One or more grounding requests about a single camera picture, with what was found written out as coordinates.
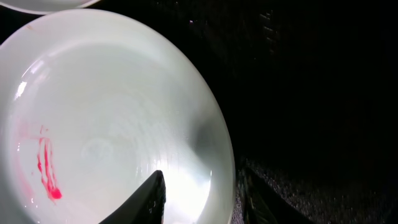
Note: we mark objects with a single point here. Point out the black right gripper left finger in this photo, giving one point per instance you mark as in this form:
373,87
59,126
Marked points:
144,206

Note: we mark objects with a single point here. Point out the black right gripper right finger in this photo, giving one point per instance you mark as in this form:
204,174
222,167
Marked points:
262,205

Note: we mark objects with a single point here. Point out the mint plate with red stain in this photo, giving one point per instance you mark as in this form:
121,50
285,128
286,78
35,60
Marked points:
92,103

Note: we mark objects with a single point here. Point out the round black tray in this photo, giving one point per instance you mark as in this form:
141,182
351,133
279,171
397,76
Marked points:
307,89

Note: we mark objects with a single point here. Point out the mint plate far side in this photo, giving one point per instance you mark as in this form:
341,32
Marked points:
43,7

